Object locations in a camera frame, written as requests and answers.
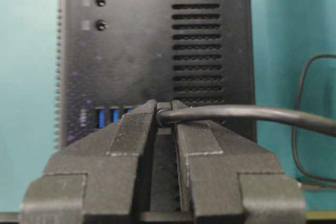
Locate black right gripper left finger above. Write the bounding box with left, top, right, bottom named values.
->
left=20, top=100, right=156, bottom=223

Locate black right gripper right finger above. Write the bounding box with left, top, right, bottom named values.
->
left=171, top=100, right=307, bottom=224

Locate black USB cable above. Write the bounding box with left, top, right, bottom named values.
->
left=155, top=54, right=336, bottom=189

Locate black mini PC box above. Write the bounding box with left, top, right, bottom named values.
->
left=56, top=0, right=255, bottom=148

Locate teal table cloth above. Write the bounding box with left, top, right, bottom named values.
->
left=1, top=0, right=335, bottom=212

